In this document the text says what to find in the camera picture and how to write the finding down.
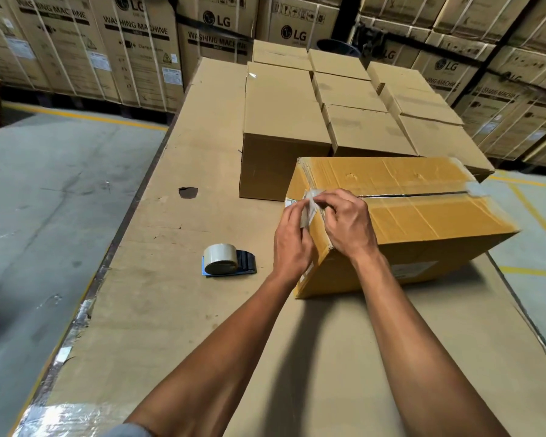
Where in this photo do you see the person's left hand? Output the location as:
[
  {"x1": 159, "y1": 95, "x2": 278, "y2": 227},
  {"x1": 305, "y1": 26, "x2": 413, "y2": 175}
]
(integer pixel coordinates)
[{"x1": 272, "y1": 197, "x2": 317, "y2": 287}]

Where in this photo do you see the person's right hand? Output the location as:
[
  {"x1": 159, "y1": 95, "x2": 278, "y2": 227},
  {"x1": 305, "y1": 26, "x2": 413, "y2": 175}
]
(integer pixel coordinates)
[{"x1": 311, "y1": 188, "x2": 381, "y2": 265}]

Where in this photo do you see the clear tape strip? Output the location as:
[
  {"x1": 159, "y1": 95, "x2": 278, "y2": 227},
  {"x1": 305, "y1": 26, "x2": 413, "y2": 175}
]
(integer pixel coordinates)
[{"x1": 299, "y1": 189, "x2": 326, "y2": 231}]

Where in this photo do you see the yellow-brown cardboard box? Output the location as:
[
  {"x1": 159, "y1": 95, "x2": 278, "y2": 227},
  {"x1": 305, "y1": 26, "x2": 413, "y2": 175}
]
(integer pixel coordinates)
[{"x1": 284, "y1": 155, "x2": 522, "y2": 300}]

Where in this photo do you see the blue dispenser with tape roll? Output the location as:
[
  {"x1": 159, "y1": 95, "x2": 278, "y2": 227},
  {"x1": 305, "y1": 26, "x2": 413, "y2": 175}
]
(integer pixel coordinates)
[{"x1": 201, "y1": 243, "x2": 258, "y2": 278}]

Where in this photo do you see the person's left forearm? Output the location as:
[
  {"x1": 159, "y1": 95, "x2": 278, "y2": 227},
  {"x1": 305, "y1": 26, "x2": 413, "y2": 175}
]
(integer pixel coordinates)
[{"x1": 125, "y1": 270, "x2": 299, "y2": 437}]

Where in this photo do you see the person's right forearm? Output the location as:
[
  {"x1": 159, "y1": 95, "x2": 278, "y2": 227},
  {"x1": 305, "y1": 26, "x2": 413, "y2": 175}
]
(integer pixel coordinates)
[{"x1": 352, "y1": 249, "x2": 513, "y2": 437}]

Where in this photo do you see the stack of plain cardboard cartons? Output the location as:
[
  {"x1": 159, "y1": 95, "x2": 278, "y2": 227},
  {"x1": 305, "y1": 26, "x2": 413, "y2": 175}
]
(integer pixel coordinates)
[{"x1": 238, "y1": 39, "x2": 496, "y2": 202}]

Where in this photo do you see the dark round bin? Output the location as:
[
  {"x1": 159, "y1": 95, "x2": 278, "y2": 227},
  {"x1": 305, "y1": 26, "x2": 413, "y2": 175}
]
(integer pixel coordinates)
[{"x1": 316, "y1": 38, "x2": 361, "y2": 58}]

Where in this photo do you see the grey shirt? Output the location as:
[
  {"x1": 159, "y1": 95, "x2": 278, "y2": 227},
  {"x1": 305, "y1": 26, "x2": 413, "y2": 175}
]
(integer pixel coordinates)
[{"x1": 101, "y1": 422, "x2": 158, "y2": 437}]

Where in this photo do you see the wall of large printed cartons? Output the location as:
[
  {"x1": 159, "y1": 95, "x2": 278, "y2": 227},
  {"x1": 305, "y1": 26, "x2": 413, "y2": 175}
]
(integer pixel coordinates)
[{"x1": 0, "y1": 0, "x2": 546, "y2": 169}]

